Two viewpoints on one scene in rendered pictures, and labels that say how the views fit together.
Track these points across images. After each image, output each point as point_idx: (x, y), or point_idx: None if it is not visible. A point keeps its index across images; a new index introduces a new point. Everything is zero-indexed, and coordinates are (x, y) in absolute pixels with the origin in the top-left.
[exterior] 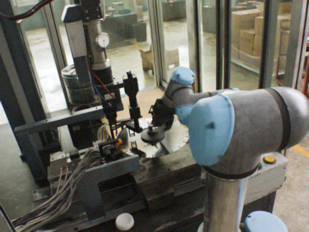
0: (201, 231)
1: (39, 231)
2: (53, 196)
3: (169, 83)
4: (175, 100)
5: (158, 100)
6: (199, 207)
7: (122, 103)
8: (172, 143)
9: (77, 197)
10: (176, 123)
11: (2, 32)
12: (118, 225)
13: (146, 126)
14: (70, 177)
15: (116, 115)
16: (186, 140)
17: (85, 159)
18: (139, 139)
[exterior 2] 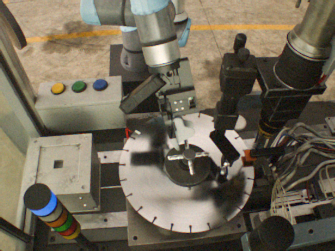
0: (183, 14)
1: (325, 135)
2: (326, 161)
3: (171, 10)
4: (172, 5)
5: (186, 60)
6: (151, 118)
7: (246, 233)
8: (163, 131)
9: (297, 173)
10: (131, 181)
11: None
12: (243, 117)
13: (192, 196)
14: (314, 171)
15: (259, 119)
16: (138, 129)
17: (299, 161)
18: (213, 159)
